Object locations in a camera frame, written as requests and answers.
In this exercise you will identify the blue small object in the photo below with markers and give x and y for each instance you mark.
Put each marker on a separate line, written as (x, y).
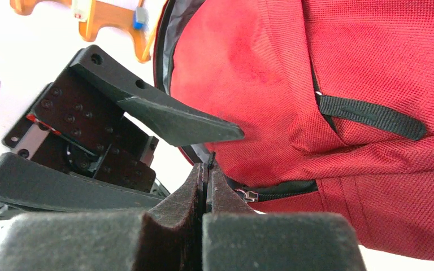
(140, 18)

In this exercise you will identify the red student backpack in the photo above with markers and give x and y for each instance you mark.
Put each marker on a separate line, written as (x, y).
(336, 101)

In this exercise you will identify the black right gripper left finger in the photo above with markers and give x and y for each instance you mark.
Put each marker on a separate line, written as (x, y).
(173, 228)

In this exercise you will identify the white red small box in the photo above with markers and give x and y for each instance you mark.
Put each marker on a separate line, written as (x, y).
(81, 9)

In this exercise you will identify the orange wooden shelf rack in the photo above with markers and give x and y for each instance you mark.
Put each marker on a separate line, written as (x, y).
(103, 15)

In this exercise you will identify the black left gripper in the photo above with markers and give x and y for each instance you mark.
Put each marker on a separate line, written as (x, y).
(77, 125)

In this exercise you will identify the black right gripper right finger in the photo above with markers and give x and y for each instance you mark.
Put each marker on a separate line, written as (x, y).
(220, 197)

